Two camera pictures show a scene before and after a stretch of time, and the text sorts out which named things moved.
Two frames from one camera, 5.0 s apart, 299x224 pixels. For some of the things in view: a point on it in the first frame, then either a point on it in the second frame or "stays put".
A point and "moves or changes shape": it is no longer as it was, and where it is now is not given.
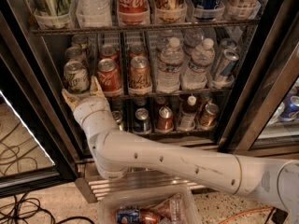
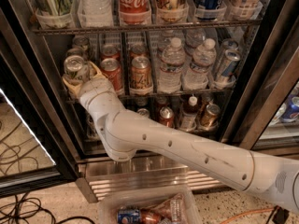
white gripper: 91,105 to 91,90
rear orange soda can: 136,50 stays put
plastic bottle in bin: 173,208 stays put
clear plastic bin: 165,204 stays put
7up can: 77,77 moves or changes shape
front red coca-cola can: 109,77 stays put
